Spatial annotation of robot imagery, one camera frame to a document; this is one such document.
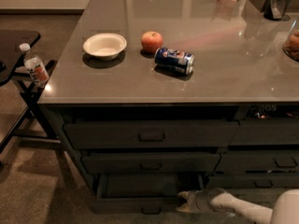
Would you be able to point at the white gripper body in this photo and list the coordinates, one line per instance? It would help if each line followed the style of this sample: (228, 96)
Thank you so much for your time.
(199, 201)

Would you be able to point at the drawer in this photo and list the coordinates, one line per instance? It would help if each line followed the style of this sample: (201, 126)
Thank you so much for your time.
(149, 193)
(257, 132)
(98, 163)
(150, 133)
(240, 162)
(267, 181)

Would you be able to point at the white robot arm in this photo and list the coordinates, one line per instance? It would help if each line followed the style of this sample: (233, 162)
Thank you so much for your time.
(285, 210)

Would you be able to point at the snack bags in drawer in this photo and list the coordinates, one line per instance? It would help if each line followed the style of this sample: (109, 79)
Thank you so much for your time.
(273, 112)

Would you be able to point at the blue soda can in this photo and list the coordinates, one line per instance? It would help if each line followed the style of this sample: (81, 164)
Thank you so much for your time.
(174, 60)

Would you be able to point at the red apple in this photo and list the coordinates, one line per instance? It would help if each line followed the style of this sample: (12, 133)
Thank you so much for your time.
(151, 41)

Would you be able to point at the white paper bowl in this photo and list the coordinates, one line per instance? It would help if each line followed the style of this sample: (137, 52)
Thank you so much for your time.
(105, 47)

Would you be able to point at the glass jar with snacks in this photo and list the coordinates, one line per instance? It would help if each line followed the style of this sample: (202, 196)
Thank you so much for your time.
(291, 45)

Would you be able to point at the clear plastic water bottle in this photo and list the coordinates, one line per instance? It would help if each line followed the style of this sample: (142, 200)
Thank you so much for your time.
(34, 66)

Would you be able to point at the dark metal container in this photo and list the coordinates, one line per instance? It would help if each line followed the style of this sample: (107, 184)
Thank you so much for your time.
(274, 10)

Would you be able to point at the dark side table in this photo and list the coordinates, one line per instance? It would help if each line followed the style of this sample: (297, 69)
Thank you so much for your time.
(11, 59)

